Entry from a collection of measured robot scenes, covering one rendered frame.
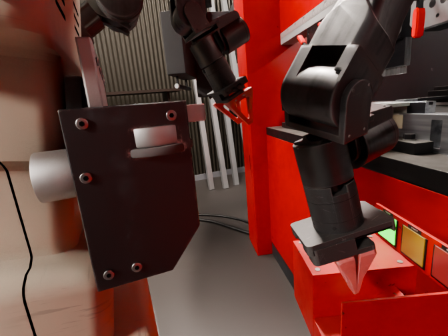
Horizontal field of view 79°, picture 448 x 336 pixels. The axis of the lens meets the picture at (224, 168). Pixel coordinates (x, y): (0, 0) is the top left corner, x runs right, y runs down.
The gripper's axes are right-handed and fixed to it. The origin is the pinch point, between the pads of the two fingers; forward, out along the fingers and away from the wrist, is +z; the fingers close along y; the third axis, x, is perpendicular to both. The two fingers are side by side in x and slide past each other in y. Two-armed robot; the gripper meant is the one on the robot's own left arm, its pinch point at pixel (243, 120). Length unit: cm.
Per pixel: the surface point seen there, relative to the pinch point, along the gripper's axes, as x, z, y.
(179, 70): -24, -17, 115
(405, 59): -50, 12, -3
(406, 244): -0.5, 21.6, -33.3
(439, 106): -66, 36, 2
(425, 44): -109, 29, 32
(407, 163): -22.7, 25.3, -18.0
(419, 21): -44.9, 1.6, -12.1
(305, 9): -73, -11, 53
